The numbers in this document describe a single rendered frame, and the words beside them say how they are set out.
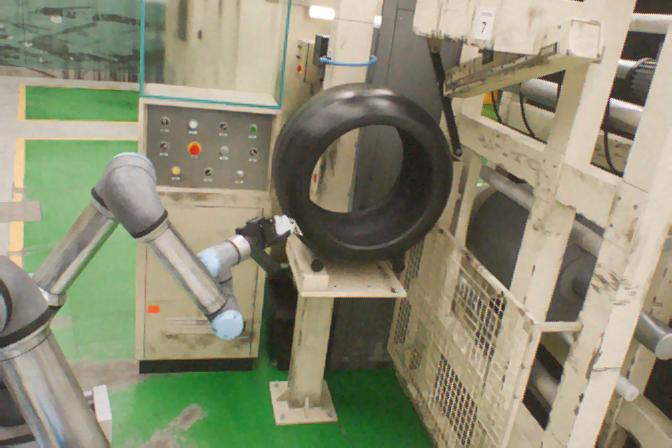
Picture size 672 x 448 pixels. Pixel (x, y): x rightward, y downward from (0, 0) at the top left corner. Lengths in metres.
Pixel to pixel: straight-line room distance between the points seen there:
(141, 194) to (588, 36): 1.11
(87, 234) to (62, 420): 0.65
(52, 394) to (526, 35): 1.28
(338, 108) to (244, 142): 0.78
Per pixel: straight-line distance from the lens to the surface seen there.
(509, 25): 1.52
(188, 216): 2.39
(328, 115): 1.65
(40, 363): 0.84
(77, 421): 0.89
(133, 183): 1.29
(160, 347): 2.70
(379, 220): 2.06
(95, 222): 1.43
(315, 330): 2.37
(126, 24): 10.53
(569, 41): 1.48
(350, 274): 1.99
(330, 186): 2.10
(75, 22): 10.45
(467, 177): 2.22
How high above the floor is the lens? 1.69
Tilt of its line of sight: 19 degrees down
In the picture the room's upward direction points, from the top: 8 degrees clockwise
